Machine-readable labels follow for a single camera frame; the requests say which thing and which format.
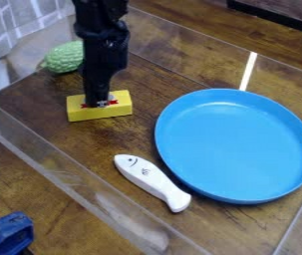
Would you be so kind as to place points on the green bumpy toy gourd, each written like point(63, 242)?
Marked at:
point(65, 58)

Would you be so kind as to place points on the clear acrylic enclosure wall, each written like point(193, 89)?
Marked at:
point(190, 46)

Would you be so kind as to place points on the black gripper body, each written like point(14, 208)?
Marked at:
point(106, 36)

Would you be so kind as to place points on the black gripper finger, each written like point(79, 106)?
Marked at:
point(97, 94)

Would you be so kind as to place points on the grey checkered cloth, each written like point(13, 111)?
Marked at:
point(27, 16)

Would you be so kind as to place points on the white wooden toy fish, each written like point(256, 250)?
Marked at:
point(148, 177)

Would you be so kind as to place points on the blue round tray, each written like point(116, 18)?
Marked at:
point(232, 144)

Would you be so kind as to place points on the yellow brick with cow label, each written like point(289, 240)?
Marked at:
point(120, 107)

